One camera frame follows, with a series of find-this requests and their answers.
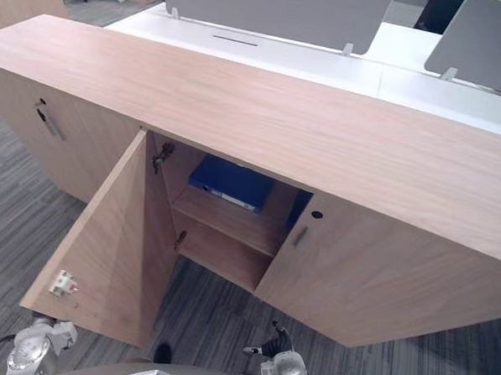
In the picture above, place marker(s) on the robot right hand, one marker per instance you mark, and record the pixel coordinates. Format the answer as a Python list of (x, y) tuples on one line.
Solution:
[(277, 343)]

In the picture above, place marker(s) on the wooden door with round lock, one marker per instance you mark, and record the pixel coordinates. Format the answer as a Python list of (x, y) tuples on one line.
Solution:
[(376, 282)]

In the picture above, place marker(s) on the wooden inner cabinet shelf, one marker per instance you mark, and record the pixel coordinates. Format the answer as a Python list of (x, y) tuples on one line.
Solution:
[(227, 222)]

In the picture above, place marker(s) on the black round door lock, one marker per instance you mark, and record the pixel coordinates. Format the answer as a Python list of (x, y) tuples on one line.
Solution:
[(317, 215)]

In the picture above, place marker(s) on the dark blue upright folder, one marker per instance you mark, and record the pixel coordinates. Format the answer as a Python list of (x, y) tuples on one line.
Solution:
[(298, 209)]

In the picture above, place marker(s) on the metal door hinge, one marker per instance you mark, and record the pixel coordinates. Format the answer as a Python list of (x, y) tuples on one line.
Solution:
[(162, 154), (181, 239)]

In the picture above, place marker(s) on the open wooden cabinet door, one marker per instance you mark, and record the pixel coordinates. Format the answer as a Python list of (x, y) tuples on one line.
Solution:
[(104, 251)]

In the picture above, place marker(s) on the white door lock latch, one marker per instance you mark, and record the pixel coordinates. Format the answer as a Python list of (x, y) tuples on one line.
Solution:
[(62, 282)]

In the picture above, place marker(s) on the long wooden office cabinet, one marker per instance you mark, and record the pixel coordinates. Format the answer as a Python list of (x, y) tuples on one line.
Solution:
[(238, 94)]

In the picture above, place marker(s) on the wooden door with key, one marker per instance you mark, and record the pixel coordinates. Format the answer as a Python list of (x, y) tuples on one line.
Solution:
[(93, 145)]

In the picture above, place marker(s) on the white office desk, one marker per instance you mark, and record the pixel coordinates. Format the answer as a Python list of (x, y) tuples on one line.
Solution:
[(315, 65)]

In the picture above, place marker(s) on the key in door lock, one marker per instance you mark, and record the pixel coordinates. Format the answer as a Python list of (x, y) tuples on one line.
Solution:
[(40, 110)]

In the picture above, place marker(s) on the dark robot foot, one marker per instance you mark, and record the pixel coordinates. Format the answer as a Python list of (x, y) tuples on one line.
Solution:
[(163, 353)]

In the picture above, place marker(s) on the gray robot torso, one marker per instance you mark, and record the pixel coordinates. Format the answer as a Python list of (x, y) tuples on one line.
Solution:
[(98, 372)]

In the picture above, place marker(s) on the silver screen clamp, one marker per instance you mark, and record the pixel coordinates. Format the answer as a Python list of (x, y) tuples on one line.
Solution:
[(348, 50), (175, 12), (450, 73)]

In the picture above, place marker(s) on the wide gray desk screen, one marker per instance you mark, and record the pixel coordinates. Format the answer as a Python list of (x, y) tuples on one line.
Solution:
[(280, 12)]

